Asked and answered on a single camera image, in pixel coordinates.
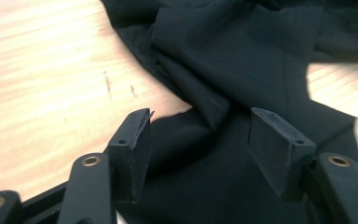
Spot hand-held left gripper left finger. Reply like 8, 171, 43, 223
107, 107, 156, 204

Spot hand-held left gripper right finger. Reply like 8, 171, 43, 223
247, 106, 317, 203

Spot black cloth shorts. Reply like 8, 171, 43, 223
99, 0, 358, 224

